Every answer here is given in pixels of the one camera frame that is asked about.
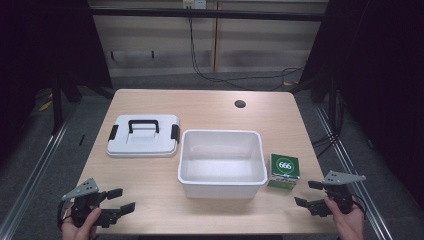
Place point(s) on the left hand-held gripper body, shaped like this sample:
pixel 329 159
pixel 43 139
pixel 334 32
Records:
pixel 81 190

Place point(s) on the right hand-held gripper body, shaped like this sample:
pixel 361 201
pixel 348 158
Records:
pixel 340 191

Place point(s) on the green cardboard box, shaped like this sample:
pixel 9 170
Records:
pixel 284 171

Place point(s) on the white plastic storage box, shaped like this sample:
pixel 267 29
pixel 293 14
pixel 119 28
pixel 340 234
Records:
pixel 221 166

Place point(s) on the person's right hand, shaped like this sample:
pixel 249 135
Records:
pixel 348 223

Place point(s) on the person's left hand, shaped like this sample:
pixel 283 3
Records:
pixel 78 230

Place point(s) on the small black stick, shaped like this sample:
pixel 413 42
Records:
pixel 81 140

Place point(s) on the black metal stand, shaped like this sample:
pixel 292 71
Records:
pixel 57 106

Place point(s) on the yellow floor tape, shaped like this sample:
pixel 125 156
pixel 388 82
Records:
pixel 45 106

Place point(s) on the black curtain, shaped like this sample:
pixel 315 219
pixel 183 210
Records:
pixel 43 50
pixel 383 83

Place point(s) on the metal floor rail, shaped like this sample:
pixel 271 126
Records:
pixel 30 181
pixel 350 156

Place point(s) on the black horizontal frame bar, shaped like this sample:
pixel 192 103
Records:
pixel 206 14

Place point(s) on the white wall socket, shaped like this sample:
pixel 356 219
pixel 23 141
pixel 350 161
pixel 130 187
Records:
pixel 194 3

